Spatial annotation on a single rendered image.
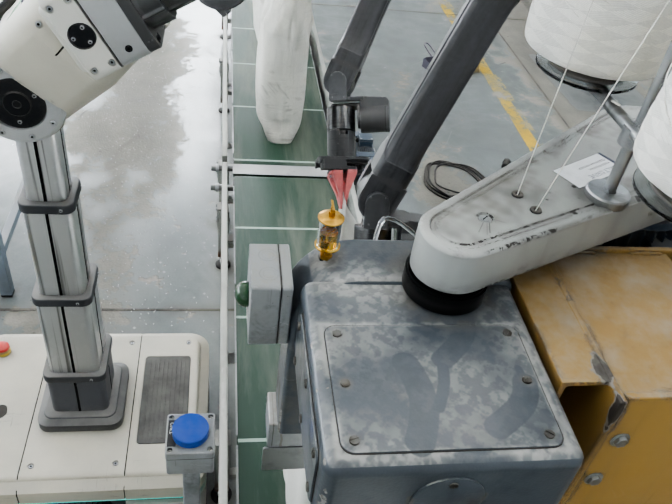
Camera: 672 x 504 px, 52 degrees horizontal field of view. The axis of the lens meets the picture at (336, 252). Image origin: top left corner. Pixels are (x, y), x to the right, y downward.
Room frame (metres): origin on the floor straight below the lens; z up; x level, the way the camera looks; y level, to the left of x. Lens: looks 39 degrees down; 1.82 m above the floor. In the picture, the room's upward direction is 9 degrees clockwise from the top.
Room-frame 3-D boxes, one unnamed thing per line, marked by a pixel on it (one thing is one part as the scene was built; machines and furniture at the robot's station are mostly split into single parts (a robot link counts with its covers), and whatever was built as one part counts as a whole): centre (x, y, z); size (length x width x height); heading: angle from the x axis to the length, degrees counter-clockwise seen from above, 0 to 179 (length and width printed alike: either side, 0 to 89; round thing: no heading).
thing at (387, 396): (0.49, -0.10, 1.21); 0.30 x 0.25 x 0.30; 13
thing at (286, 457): (0.58, 0.02, 0.98); 0.09 x 0.05 x 0.05; 103
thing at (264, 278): (0.56, 0.07, 1.29); 0.08 x 0.05 x 0.09; 13
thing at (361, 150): (2.42, -0.04, 0.35); 0.30 x 0.15 x 0.15; 13
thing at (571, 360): (0.56, -0.23, 1.26); 0.22 x 0.05 x 0.16; 13
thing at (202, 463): (0.67, 0.19, 0.81); 0.08 x 0.08 x 0.06; 13
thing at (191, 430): (0.67, 0.19, 0.84); 0.06 x 0.06 x 0.02
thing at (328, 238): (0.59, 0.01, 1.37); 0.03 x 0.02 x 0.03; 13
